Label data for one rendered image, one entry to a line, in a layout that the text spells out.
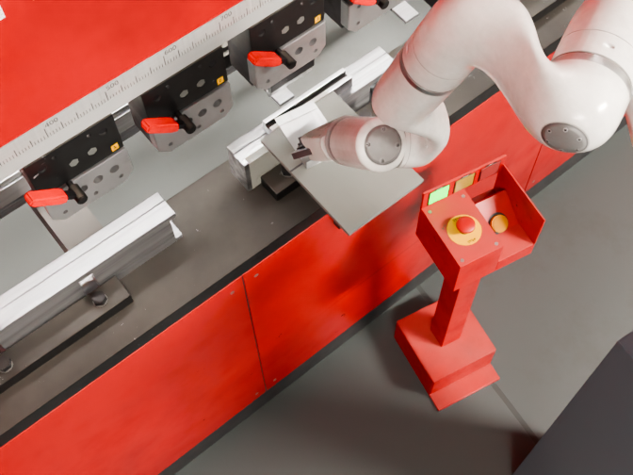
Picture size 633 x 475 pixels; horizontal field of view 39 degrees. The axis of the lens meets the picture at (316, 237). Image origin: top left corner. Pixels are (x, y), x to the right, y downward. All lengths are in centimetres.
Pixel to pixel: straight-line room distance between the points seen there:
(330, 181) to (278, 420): 102
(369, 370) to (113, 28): 154
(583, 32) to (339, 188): 69
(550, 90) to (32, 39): 63
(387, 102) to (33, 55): 47
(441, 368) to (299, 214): 84
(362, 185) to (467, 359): 93
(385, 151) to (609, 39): 43
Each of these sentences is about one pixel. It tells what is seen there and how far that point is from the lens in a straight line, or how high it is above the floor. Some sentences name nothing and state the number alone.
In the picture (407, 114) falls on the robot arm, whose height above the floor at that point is 140.
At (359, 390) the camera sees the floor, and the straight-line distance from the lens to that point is 252.
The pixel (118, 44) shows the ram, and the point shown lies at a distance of 126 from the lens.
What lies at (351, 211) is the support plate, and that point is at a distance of 161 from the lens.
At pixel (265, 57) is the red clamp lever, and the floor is 131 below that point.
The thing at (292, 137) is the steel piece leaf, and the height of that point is 100.
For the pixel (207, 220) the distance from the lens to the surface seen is 176.
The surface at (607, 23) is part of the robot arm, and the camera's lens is 108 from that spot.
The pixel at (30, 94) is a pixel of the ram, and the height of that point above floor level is 146.
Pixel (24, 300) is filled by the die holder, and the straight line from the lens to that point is 166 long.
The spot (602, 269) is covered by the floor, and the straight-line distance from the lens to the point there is 278.
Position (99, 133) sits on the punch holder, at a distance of 136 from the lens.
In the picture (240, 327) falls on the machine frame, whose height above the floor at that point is 60.
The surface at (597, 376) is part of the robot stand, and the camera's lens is 171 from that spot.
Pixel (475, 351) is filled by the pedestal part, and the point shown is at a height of 12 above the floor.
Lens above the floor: 240
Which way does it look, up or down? 62 degrees down
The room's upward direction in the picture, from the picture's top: 2 degrees counter-clockwise
